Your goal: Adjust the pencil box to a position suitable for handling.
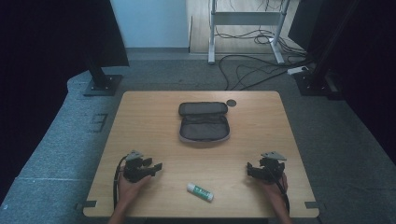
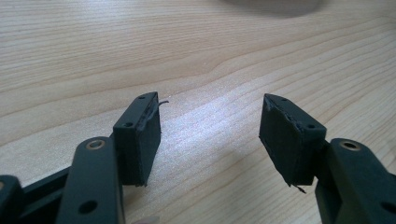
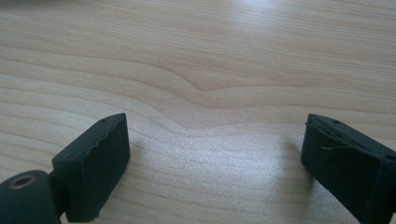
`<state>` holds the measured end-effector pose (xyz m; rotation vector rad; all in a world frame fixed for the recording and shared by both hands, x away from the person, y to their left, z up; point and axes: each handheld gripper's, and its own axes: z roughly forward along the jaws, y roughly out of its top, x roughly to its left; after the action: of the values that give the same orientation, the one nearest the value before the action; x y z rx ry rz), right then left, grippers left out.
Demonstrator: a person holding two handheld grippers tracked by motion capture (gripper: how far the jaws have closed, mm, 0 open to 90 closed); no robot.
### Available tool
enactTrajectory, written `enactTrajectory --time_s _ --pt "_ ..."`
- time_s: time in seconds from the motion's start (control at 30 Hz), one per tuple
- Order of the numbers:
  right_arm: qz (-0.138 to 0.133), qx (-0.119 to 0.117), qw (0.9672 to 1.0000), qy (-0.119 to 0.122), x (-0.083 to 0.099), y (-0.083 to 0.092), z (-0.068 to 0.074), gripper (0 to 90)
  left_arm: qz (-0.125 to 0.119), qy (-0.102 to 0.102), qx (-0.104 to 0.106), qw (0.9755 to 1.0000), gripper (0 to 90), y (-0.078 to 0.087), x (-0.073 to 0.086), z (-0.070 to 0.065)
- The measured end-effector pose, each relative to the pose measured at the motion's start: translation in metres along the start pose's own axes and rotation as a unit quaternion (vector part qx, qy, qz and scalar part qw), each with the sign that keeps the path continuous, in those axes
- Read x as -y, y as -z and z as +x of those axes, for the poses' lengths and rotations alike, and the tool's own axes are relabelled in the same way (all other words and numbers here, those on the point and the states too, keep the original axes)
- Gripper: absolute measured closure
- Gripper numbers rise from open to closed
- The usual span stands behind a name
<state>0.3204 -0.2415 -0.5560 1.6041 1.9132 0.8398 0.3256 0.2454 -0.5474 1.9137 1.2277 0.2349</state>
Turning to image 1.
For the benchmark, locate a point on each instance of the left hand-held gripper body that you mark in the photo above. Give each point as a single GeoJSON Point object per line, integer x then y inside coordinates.
{"type": "Point", "coordinates": [134, 172]}

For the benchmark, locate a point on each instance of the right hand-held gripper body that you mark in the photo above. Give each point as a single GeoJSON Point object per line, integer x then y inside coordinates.
{"type": "Point", "coordinates": [273, 169]}

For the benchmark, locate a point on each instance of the white green glue stick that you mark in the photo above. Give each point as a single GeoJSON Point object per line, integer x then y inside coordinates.
{"type": "Point", "coordinates": [200, 192]}

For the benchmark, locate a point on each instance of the grey pencil case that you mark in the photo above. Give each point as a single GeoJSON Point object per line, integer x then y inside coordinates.
{"type": "Point", "coordinates": [204, 124]}

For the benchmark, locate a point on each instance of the person's left hand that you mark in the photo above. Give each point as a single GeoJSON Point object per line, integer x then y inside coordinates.
{"type": "Point", "coordinates": [128, 188]}

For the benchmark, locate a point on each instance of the person's right hand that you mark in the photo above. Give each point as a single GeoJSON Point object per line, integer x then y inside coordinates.
{"type": "Point", "coordinates": [274, 190]}

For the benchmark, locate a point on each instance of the black round table grommet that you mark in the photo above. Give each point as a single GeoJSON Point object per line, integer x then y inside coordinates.
{"type": "Point", "coordinates": [231, 103]}

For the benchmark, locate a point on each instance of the black stand with square base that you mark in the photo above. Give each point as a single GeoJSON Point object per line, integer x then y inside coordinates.
{"type": "Point", "coordinates": [314, 81]}
{"type": "Point", "coordinates": [102, 82]}

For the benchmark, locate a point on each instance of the white power strip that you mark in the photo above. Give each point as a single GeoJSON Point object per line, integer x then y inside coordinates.
{"type": "Point", "coordinates": [297, 70]}

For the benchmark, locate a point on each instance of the dark curtain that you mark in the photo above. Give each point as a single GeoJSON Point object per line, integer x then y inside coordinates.
{"type": "Point", "coordinates": [370, 62]}
{"type": "Point", "coordinates": [46, 37]}

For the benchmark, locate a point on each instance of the grey table bracket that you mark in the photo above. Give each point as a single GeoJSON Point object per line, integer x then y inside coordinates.
{"type": "Point", "coordinates": [87, 204]}
{"type": "Point", "coordinates": [313, 205]}

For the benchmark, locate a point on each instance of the white metal desk frame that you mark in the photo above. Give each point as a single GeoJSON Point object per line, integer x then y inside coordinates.
{"type": "Point", "coordinates": [246, 18]}

